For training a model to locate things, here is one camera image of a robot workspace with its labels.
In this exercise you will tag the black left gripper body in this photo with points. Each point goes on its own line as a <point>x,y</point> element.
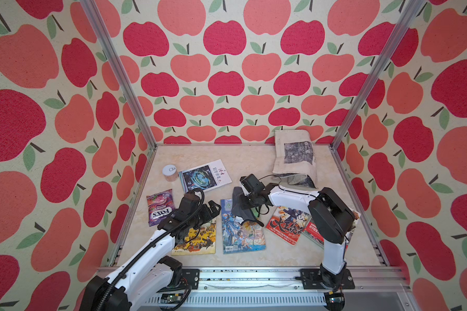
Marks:
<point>202,215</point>

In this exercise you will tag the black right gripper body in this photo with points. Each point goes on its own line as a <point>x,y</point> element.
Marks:
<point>250,200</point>

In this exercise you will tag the grey green microfibre cloth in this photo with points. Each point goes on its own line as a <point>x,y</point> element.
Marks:
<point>241,208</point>

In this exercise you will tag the blue robot sunflower magazine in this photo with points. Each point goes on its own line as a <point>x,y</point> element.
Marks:
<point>238,237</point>

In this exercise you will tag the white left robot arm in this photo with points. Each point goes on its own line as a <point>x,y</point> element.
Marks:
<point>151,270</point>

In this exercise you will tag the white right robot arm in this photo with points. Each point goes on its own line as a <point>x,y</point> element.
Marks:
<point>332,217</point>

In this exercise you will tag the yellow Chinese history picture book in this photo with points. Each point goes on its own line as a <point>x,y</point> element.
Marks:
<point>199,241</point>

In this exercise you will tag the white book with blue vortex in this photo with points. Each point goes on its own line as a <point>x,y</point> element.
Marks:
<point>206,177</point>

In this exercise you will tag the red black manga book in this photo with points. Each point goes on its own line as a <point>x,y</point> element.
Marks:
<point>288,223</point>

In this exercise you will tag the purple candy bag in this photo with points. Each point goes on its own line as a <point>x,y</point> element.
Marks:
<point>160,206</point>

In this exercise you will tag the clear tape roll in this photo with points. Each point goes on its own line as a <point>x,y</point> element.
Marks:
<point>170,173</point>

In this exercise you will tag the cream printed canvas bag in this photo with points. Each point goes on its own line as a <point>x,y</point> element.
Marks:
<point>295,159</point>

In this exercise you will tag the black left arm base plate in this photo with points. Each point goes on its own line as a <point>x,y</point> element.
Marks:
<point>189,277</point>

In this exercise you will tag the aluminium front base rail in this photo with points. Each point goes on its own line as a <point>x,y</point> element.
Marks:
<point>272,288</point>

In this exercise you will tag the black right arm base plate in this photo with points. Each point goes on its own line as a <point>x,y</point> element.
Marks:
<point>321,279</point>

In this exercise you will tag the left rear aluminium corner post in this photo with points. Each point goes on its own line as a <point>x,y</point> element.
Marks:
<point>98,25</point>

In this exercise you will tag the aluminium corner post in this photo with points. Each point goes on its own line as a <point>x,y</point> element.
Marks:
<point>399,31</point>
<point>98,25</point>

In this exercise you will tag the right rear aluminium corner post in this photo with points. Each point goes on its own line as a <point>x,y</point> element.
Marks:
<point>399,31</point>

